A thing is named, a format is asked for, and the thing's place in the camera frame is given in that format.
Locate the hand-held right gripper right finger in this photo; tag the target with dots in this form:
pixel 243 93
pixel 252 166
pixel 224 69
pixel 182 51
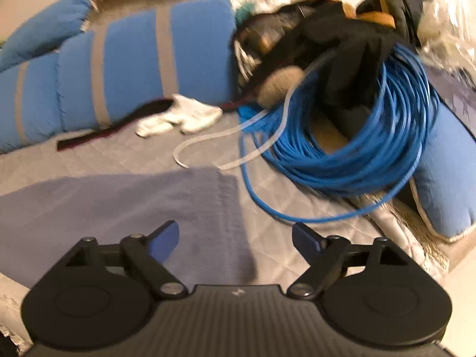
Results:
pixel 306 240

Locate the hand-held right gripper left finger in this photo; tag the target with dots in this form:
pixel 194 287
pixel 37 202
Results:
pixel 163 238

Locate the grey-blue garment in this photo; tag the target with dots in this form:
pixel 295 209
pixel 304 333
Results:
pixel 111 212

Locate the grey quilted bedspread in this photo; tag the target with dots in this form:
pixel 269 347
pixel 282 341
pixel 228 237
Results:
pixel 130 156

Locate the black belt red edge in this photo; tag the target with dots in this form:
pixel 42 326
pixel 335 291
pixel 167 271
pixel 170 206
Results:
pixel 93 135

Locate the blue pillow white piping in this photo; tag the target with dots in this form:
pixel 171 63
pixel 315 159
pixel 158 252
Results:
pixel 442 167

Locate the beige plush toy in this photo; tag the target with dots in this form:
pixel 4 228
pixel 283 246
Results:
pixel 277 87

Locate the blue cushion grey stripes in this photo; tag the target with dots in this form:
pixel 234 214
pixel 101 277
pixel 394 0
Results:
pixel 134 63
pixel 37 104

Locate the black jacket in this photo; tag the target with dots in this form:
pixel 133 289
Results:
pixel 346 44

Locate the grey plastic bag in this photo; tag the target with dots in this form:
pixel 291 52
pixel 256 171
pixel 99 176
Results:
pixel 275 26

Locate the teal yarn bundle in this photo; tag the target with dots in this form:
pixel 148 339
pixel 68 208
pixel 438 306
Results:
pixel 244 11

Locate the plain blue pillow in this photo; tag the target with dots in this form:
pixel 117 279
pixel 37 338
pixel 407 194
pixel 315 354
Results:
pixel 44 26

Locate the clear plastic bag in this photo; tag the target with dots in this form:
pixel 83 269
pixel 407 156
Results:
pixel 446 33

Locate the dark padded vest tan lining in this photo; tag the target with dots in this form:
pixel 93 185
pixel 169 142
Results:
pixel 401 3

